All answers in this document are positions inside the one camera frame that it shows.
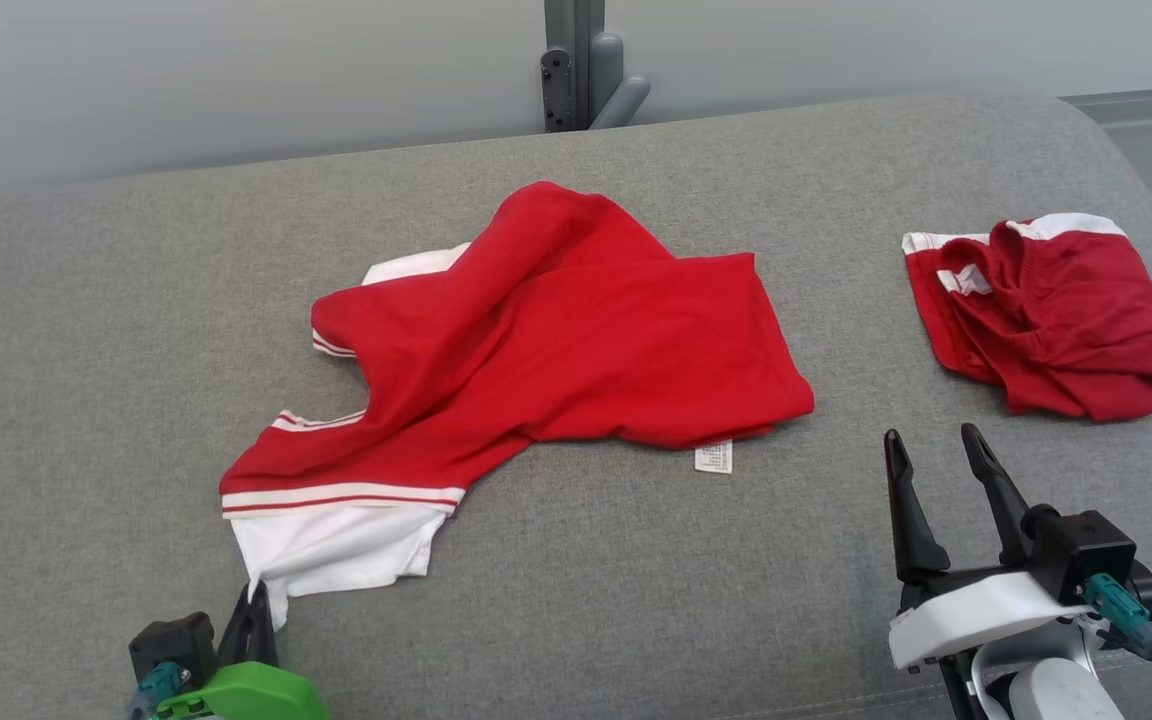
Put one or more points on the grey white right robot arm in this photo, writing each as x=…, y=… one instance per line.
x=1056, y=695

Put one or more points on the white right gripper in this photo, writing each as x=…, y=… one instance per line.
x=976, y=615

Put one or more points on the red shorts with white stripe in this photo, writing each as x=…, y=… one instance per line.
x=1066, y=320

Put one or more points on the grey metal post bracket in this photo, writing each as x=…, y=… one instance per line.
x=586, y=60

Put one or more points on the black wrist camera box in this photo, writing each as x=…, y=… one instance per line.
x=174, y=640
x=1086, y=550

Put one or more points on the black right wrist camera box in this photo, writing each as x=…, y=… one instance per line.
x=1086, y=550

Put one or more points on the grey fabric sofa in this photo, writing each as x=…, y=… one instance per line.
x=636, y=600

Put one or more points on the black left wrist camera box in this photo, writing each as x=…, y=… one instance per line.
x=174, y=640

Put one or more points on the red shirt with white sleeves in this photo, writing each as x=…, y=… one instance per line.
x=556, y=340

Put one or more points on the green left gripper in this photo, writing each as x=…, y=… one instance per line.
x=246, y=695

